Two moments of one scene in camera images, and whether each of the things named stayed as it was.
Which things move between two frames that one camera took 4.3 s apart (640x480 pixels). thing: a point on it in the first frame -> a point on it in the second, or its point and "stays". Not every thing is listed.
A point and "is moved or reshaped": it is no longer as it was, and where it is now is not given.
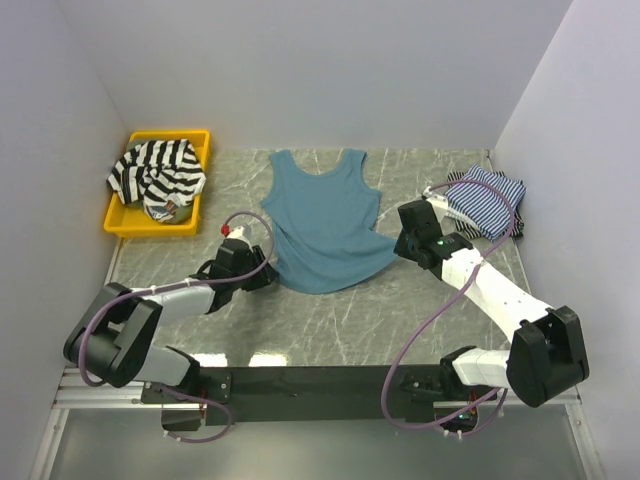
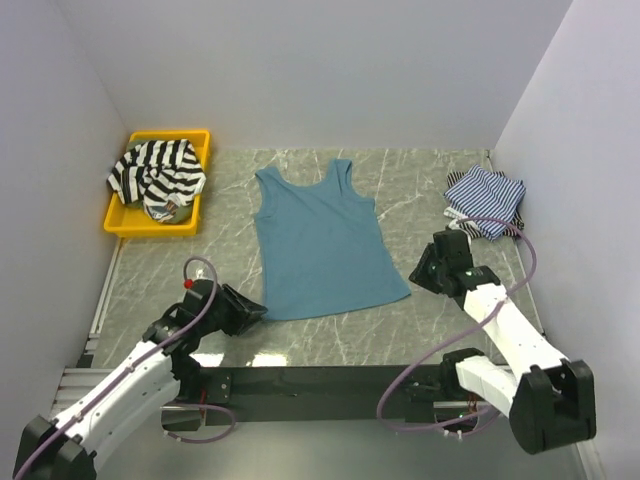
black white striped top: [156, 170] stays
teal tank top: [323, 225] is moved or reshaped
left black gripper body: [253, 262] -> [213, 321]
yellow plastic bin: [125, 221] stays
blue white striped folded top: [487, 207] stays
